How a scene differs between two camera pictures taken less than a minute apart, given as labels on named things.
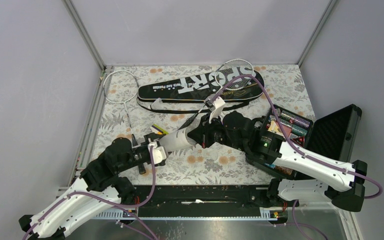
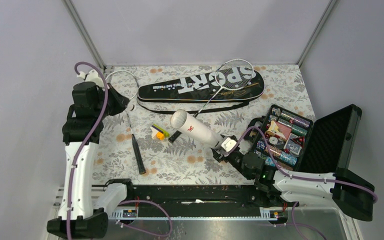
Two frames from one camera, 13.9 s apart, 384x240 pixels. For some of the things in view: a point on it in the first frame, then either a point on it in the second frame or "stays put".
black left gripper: [154, 137] → [121, 104]
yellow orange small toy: [158, 130] stays put
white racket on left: [121, 86] stays put
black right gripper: [201, 135] → [220, 157]
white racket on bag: [231, 75] stays put
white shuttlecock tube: [178, 139] → [198, 128]
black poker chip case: [334, 135] stays put
